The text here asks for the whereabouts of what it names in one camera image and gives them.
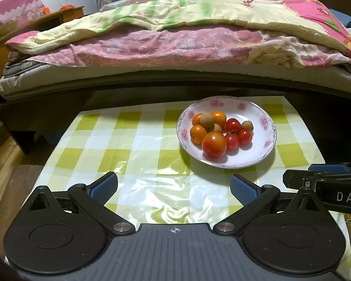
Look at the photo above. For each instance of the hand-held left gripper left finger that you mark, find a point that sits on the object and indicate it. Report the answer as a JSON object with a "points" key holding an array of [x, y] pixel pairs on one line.
{"points": [[104, 186]]}

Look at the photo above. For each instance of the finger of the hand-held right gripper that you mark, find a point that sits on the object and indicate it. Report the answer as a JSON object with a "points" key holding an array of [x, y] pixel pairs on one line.
{"points": [[333, 167], [298, 178]]}

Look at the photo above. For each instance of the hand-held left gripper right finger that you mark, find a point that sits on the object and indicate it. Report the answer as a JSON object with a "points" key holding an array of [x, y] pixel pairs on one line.
{"points": [[243, 188]]}

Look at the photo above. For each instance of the white floral plate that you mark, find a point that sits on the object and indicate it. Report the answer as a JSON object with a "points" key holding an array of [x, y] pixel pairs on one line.
{"points": [[260, 152]]}

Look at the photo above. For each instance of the red cherry tomato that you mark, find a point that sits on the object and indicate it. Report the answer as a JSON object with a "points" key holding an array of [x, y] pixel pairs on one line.
{"points": [[231, 142], [233, 125], [244, 136]]}

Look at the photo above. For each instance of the large red tomato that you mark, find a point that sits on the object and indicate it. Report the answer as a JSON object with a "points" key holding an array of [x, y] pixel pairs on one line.
{"points": [[214, 145]]}

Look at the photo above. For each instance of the brown longan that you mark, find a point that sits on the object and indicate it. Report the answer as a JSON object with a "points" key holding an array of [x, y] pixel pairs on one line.
{"points": [[247, 125], [216, 128], [206, 120]]}

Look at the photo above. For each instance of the small orange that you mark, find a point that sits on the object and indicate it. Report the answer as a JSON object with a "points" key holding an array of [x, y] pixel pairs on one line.
{"points": [[196, 119]]}

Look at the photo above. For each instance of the green checkered tablecloth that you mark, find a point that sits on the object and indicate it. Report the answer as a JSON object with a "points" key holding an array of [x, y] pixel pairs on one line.
{"points": [[120, 152]]}

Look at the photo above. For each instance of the blue clothes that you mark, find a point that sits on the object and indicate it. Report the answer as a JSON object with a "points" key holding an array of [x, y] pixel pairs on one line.
{"points": [[349, 20]]}

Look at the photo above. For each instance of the pink floral blanket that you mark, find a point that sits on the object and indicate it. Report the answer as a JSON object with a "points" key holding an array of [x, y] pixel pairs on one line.
{"points": [[163, 46]]}

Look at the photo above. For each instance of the wooden cabinet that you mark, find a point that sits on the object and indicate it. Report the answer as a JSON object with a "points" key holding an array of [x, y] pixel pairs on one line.
{"points": [[61, 16]]}

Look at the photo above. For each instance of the small orange item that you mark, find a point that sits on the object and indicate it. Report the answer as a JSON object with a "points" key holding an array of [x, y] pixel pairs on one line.
{"points": [[66, 7]]}

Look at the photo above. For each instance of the pink patterned cloth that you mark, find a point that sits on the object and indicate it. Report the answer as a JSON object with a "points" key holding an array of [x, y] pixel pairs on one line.
{"points": [[14, 8]]}

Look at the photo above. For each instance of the dark bed frame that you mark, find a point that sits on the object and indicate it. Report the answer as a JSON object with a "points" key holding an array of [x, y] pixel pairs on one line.
{"points": [[61, 99]]}

